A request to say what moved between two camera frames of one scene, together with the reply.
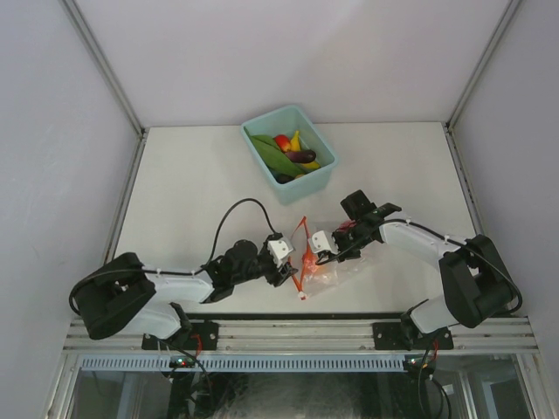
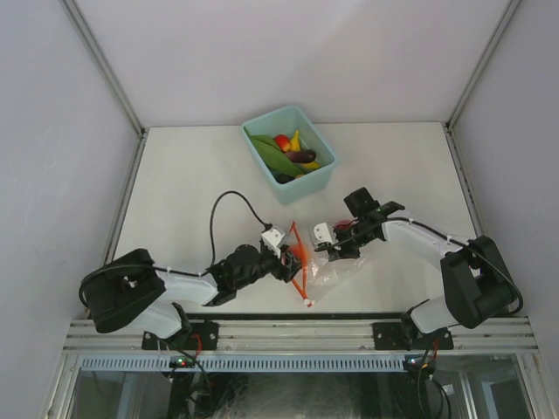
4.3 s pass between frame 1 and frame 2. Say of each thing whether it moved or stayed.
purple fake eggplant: stayed
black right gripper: stayed
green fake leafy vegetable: stayed
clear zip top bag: moved
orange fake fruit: moved
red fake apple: stayed
